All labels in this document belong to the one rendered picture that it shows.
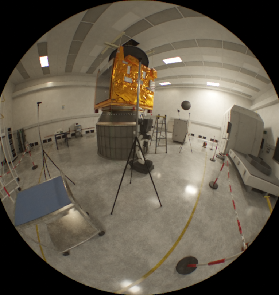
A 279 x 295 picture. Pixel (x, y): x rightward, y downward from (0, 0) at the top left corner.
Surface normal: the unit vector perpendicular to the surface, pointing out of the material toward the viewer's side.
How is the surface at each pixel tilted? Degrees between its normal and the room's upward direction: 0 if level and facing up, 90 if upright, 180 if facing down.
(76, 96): 90
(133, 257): 0
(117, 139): 90
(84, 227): 0
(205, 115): 90
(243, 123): 90
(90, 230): 0
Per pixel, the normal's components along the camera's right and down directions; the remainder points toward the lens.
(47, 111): 0.73, 0.26
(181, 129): -0.69, 0.22
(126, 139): 0.31, 0.33
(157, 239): 0.04, -0.94
